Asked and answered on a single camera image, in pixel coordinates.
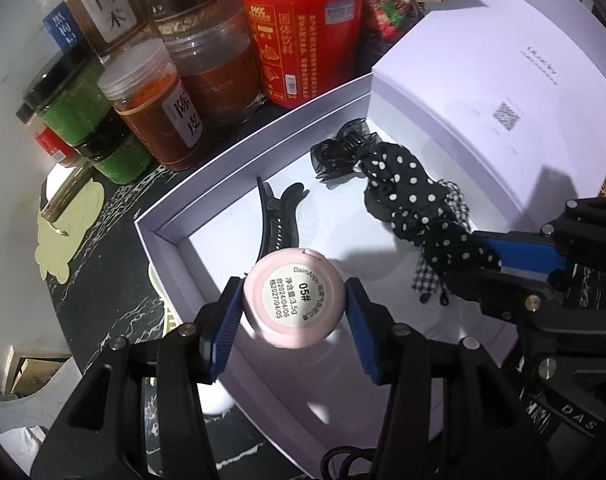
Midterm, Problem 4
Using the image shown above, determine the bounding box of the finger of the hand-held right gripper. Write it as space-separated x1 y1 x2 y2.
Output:
443 266 606 357
470 197 606 275

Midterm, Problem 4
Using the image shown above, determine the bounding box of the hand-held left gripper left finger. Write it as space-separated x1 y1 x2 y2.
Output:
30 275 246 480

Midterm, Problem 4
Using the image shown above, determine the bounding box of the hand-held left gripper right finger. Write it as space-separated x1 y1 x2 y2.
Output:
344 277 548 480

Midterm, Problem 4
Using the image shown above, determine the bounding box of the pale pink round compact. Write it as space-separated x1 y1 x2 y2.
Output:
241 247 345 348

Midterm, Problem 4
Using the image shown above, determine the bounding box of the black alligator hair clip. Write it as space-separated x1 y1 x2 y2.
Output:
255 176 311 266

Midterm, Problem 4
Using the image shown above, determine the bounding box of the black polka dot scrunchie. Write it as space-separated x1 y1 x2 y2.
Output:
363 142 504 273

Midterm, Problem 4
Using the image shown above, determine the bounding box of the lavender gift box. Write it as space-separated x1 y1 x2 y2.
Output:
133 0 606 480

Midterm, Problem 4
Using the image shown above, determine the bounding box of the white round case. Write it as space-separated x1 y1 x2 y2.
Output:
198 384 240 417

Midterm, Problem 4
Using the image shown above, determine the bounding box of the gingham hair scrunchie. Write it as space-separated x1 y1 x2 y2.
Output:
410 180 472 307

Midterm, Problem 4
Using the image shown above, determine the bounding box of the black claw hair clip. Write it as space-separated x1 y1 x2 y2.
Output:
310 117 381 183

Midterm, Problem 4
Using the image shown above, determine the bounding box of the pale yellow flower coaster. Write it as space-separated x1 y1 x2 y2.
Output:
36 180 106 281

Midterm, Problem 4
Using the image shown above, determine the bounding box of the cardboard box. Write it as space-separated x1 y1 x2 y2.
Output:
3 345 72 402

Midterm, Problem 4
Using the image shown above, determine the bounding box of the small green black-lid jar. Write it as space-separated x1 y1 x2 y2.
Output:
76 120 155 184

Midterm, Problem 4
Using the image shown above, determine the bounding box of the gold tube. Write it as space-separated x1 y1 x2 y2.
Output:
40 162 96 222

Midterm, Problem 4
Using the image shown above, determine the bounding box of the orange peel clear jar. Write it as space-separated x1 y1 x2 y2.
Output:
98 40 210 172

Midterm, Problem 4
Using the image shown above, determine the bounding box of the wide reddish brown jar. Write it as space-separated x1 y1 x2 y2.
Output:
164 10 257 127

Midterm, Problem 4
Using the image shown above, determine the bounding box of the small red label jar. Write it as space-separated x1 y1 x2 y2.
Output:
16 102 80 167

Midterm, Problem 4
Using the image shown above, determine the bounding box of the large green black-lid jar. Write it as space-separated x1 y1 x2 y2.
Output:
23 52 112 142

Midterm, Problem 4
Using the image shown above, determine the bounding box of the strawberry print pack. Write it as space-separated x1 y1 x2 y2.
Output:
360 0 415 62

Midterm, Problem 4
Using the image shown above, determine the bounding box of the large red canister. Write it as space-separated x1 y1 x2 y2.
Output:
240 0 365 110

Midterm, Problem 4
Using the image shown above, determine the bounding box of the white label brown jar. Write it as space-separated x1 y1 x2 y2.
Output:
58 0 140 58

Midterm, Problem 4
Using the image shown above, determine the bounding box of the small blue label jar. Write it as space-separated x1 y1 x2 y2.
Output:
36 0 80 54

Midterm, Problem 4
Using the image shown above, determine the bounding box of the black hair tie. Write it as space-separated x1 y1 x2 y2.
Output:
320 447 380 480

